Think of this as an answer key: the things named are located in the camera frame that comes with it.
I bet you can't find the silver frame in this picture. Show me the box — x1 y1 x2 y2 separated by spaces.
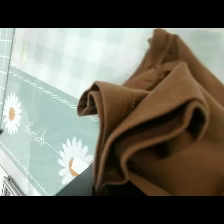
0 164 25 197

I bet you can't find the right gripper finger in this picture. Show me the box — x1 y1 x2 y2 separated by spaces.
55 163 96 197

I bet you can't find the brown garment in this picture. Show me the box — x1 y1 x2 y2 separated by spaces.
76 28 224 197

